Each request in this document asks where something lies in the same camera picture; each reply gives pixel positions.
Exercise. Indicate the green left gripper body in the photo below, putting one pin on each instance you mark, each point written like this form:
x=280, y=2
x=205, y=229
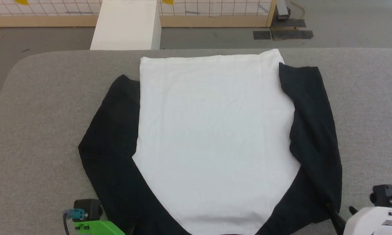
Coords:
x=99, y=227

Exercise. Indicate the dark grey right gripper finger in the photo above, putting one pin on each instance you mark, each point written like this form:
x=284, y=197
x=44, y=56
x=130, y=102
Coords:
x=352, y=210
x=337, y=222

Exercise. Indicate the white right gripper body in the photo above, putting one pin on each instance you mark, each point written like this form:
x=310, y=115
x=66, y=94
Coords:
x=369, y=223

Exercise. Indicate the white and black raglan shirt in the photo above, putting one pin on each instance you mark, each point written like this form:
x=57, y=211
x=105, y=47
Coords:
x=215, y=137

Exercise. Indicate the white rectangular box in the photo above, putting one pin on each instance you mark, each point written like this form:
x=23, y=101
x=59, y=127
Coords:
x=127, y=26

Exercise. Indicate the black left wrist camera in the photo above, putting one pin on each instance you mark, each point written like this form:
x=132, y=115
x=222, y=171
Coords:
x=88, y=209

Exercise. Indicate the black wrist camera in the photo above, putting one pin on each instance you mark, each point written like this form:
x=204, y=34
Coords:
x=387, y=195
x=88, y=209

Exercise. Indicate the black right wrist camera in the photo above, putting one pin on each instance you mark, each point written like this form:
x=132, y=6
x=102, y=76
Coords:
x=387, y=195

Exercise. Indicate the dark floor base plate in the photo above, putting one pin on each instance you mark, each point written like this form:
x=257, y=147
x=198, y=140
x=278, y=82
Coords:
x=292, y=31

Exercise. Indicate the grey metal post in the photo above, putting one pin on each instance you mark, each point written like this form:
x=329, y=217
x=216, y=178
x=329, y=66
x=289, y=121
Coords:
x=282, y=8

